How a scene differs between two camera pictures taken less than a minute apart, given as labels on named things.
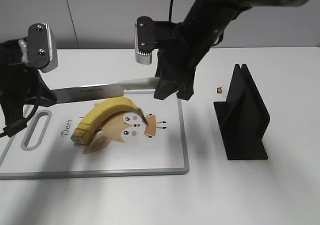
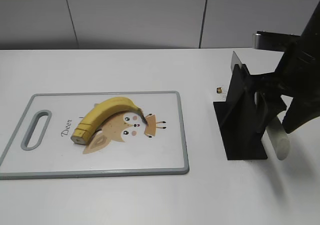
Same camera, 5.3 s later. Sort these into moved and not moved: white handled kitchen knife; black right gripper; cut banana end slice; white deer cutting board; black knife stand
Moved: black right gripper; white handled kitchen knife
Not moved: white deer cutting board; cut banana end slice; black knife stand
